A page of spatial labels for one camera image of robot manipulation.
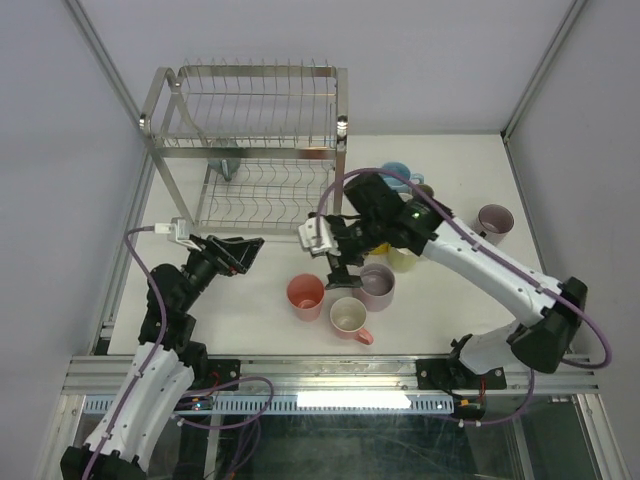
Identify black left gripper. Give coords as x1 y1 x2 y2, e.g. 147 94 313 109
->
177 234 262 312

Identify tall pink cup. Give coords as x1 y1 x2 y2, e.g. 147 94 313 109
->
286 274 325 322

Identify lilac mug with handle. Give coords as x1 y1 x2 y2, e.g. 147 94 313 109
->
352 263 396 312

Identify grey-blue round ceramic cup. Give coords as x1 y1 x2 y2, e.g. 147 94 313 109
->
207 138 241 182

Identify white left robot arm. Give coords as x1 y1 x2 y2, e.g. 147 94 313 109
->
60 235 265 479

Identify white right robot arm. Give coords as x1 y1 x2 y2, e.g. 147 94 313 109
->
299 172 587 387

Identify stainless steel dish rack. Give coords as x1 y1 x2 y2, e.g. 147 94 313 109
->
139 60 349 234

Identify pale green mug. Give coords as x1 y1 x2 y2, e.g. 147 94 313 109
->
387 247 418 273

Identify light blue mug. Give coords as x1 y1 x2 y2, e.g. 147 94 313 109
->
381 162 424 192

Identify small olive cup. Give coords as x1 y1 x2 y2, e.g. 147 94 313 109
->
417 184 434 198

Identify yellow mug black handle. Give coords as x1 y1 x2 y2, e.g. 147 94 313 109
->
368 242 390 256

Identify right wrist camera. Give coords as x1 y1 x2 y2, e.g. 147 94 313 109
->
297 216 339 257

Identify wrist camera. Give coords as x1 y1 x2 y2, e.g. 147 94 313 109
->
152 217 203 251
297 216 339 257

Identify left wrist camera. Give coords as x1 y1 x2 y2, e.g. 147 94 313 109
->
152 217 203 251

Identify lilac mug black handle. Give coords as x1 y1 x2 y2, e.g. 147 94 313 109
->
472 204 515 245

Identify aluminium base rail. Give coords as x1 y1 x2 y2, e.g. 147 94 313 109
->
62 355 599 397

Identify white slotted cable duct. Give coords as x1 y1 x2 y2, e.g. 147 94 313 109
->
83 394 456 416

